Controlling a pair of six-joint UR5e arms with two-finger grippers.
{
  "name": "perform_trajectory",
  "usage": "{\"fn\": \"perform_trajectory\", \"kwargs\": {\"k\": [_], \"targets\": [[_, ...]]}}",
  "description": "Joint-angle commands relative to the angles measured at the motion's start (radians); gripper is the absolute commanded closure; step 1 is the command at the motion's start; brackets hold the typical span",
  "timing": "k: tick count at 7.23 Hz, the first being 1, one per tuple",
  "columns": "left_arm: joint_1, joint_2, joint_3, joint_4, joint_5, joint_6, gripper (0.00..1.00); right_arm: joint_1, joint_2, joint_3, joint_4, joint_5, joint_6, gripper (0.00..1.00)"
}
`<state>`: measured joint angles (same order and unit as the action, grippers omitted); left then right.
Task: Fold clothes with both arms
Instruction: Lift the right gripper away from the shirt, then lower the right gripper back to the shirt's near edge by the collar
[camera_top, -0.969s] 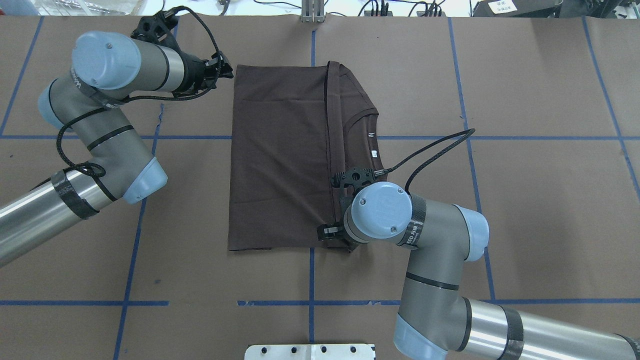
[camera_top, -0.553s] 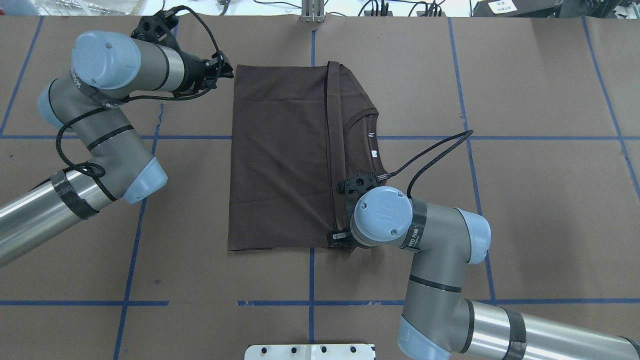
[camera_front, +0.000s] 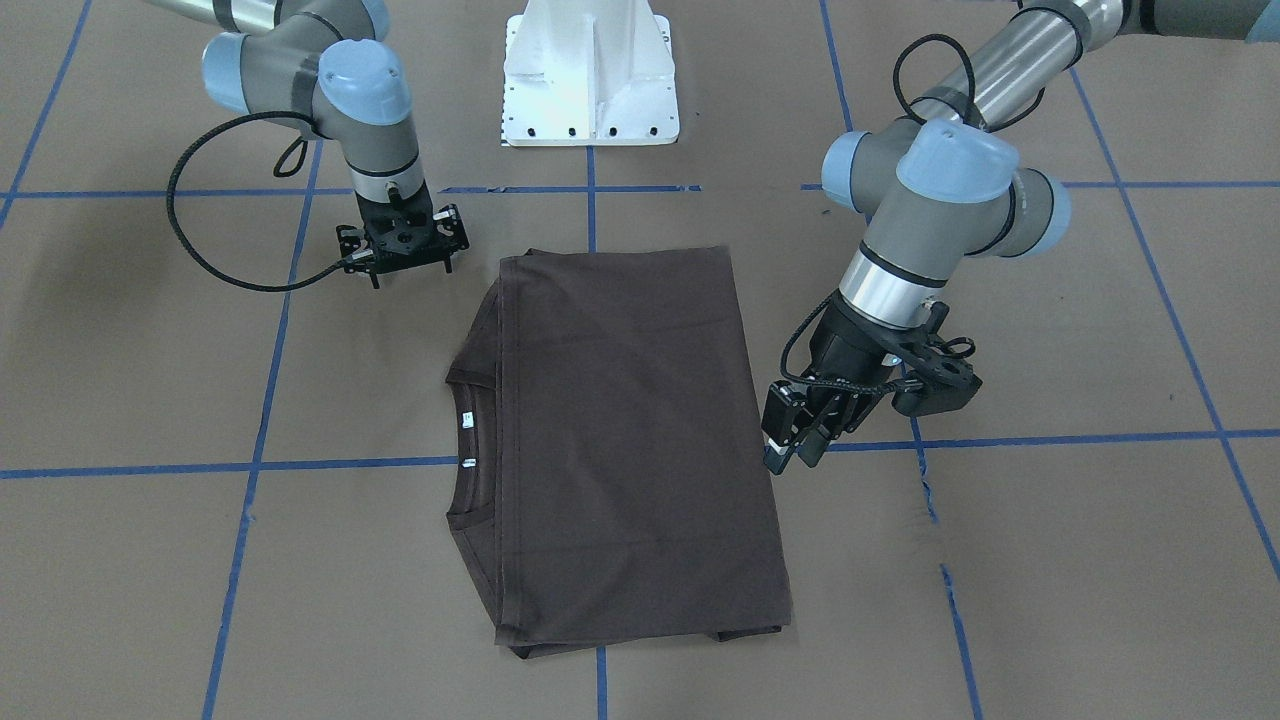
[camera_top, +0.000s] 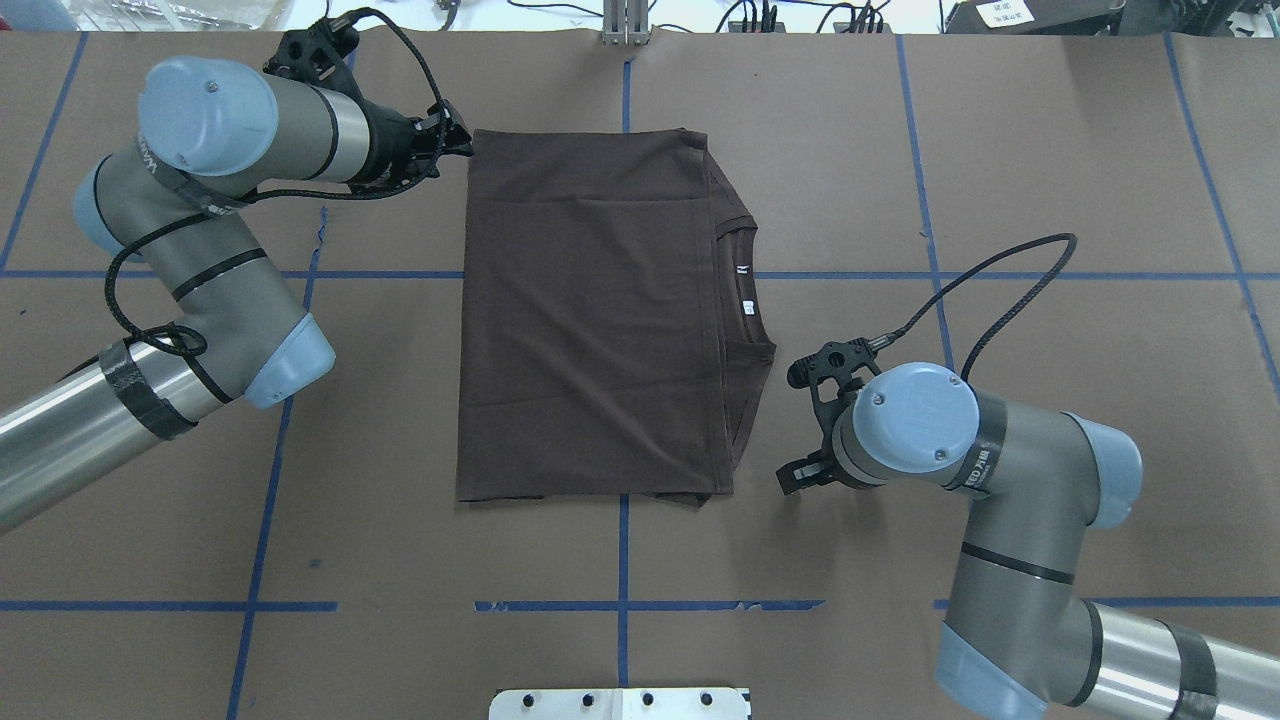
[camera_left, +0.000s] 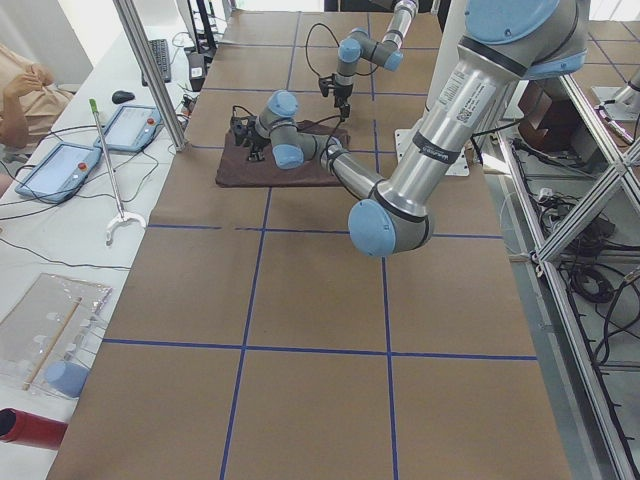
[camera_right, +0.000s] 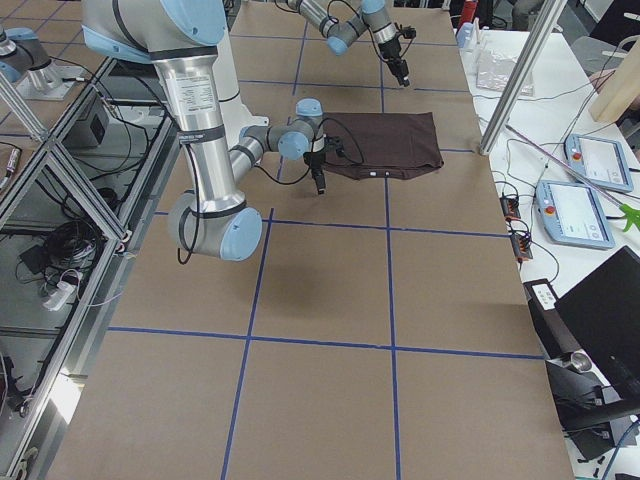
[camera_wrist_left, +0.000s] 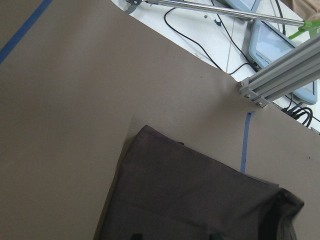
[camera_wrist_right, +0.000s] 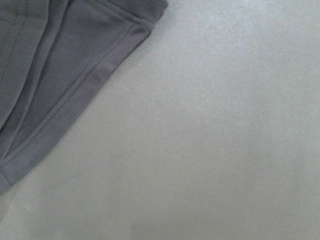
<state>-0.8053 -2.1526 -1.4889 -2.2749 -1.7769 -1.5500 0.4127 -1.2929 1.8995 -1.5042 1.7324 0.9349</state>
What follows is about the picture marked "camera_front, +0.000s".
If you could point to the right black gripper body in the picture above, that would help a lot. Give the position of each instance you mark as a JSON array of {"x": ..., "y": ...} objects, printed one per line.
[{"x": 451, "y": 222}]

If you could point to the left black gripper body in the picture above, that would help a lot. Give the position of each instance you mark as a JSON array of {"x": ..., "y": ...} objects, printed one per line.
[{"x": 845, "y": 350}]

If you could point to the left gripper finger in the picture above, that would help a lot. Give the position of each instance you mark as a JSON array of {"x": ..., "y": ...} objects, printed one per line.
[
  {"x": 824, "y": 424},
  {"x": 780, "y": 444}
]

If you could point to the brown t-shirt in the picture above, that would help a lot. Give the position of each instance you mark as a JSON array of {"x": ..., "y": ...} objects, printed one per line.
[{"x": 611, "y": 486}]

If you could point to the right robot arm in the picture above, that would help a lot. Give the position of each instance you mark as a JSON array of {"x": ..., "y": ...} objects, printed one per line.
[{"x": 324, "y": 68}]

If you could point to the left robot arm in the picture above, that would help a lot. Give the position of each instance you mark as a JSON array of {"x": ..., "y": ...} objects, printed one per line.
[{"x": 939, "y": 185}]

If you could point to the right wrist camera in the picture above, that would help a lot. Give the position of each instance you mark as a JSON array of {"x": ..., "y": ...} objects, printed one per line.
[{"x": 358, "y": 254}]

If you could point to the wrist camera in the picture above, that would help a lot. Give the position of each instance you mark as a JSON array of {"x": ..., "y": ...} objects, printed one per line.
[
  {"x": 358, "y": 254},
  {"x": 939, "y": 373}
]

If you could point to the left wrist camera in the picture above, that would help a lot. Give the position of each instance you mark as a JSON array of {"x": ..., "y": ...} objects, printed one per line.
[{"x": 939, "y": 373}]

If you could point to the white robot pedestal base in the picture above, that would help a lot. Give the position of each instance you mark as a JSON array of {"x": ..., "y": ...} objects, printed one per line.
[{"x": 589, "y": 73}]

